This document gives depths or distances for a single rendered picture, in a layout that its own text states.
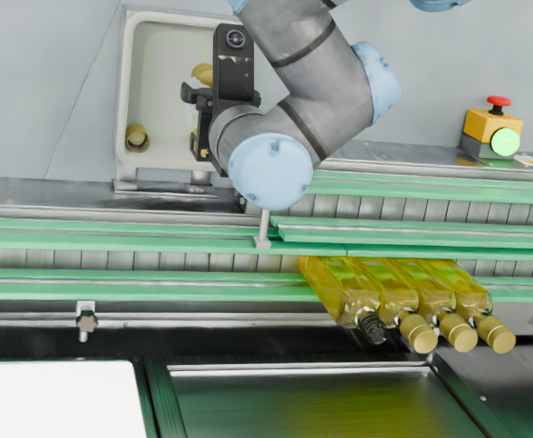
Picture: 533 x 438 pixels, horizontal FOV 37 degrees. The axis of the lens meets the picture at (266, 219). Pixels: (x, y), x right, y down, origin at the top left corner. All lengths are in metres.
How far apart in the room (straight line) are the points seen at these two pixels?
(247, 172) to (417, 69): 0.67
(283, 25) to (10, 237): 0.52
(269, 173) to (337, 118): 0.09
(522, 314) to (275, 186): 0.81
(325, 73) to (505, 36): 0.71
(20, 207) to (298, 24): 0.56
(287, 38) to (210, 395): 0.53
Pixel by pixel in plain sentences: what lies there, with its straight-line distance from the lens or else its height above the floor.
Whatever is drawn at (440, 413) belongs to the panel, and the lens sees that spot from 1.18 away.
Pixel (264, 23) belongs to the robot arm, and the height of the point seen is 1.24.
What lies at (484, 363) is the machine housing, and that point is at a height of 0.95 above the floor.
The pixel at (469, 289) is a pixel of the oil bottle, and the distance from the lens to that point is 1.19.
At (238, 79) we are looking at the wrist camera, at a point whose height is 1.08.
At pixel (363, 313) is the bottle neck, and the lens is 1.08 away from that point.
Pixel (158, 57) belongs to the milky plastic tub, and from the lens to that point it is 1.24.
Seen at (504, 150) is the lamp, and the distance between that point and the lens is 1.38.
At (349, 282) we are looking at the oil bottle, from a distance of 1.12.
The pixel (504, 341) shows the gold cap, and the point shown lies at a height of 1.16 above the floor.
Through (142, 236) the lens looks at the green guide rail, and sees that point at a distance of 1.15.
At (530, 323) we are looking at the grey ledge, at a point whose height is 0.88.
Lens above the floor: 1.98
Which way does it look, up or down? 64 degrees down
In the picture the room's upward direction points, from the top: 145 degrees clockwise
